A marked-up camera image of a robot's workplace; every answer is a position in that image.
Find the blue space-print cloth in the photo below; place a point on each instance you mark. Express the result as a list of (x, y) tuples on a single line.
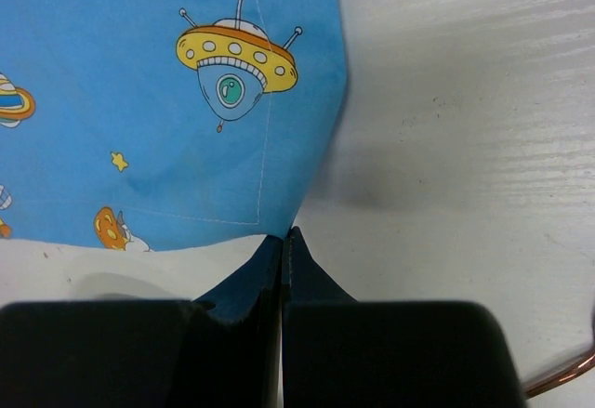
[(157, 125)]

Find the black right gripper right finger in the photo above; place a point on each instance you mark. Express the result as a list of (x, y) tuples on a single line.
[(340, 352)]

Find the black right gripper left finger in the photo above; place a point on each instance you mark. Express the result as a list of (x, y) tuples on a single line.
[(218, 350)]

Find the copper spoon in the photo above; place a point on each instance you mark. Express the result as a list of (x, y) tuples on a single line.
[(563, 371)]

